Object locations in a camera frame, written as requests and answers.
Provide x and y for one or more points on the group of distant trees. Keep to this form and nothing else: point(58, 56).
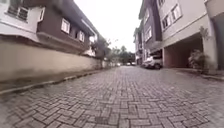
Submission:
point(121, 55)

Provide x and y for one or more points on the grey concrete kerb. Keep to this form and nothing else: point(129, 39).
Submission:
point(40, 84)

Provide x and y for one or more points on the white parked car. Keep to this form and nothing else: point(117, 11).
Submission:
point(153, 62)

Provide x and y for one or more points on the brown and white house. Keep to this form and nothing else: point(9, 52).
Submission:
point(56, 26)

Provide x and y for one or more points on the grey cobblestone paved street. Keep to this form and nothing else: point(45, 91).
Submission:
point(126, 96)

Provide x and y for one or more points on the long beige boundary wall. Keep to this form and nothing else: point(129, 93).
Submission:
point(40, 60)

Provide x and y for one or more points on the grey apartment building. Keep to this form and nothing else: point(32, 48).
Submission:
point(146, 33)

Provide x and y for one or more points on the white multi-storey building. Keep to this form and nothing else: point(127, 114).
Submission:
point(186, 23)

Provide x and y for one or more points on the potted bush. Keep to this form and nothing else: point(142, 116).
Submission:
point(197, 59)

